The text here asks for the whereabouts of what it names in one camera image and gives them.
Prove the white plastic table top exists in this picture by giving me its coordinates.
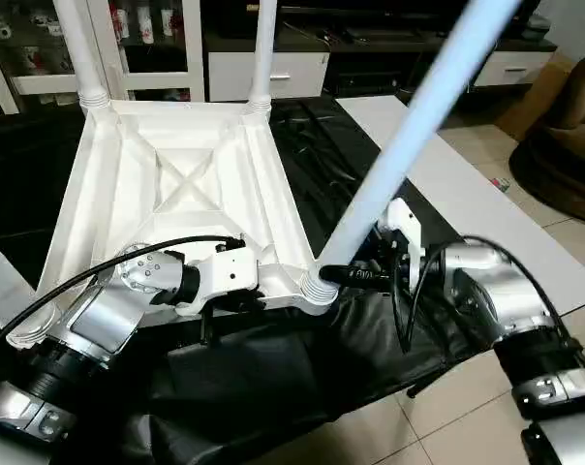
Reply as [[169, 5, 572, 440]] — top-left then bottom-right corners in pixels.
[[4, 95, 338, 351]]

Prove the black plastic mat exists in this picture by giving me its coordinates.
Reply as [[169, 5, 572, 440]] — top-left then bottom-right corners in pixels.
[[0, 95, 487, 465]]

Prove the black metal table leg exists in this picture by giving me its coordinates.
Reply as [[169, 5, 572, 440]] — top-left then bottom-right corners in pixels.
[[406, 356, 470, 399]]

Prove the white side board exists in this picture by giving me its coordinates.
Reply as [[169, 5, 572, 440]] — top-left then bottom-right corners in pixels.
[[335, 94, 585, 317]]

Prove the brown cardboard box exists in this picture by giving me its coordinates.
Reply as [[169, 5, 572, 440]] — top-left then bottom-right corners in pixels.
[[494, 58, 574, 143]]

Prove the white drawer unit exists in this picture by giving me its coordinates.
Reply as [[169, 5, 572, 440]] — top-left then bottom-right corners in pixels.
[[207, 50, 331, 104], [472, 48, 558, 89]]

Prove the brown leather armchair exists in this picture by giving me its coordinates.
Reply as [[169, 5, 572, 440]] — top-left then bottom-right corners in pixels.
[[508, 52, 585, 230]]

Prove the white glass door cabinet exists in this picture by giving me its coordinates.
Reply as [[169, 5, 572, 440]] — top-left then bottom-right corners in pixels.
[[0, 0, 208, 106]]

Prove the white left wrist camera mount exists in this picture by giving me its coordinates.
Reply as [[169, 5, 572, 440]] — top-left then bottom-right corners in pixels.
[[174, 242, 266, 318]]

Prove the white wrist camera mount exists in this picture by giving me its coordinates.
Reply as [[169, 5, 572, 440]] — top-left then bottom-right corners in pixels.
[[375, 198, 425, 293], [174, 242, 266, 318]]

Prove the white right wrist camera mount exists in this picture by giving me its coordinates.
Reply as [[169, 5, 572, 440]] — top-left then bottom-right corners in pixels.
[[375, 198, 425, 293]]

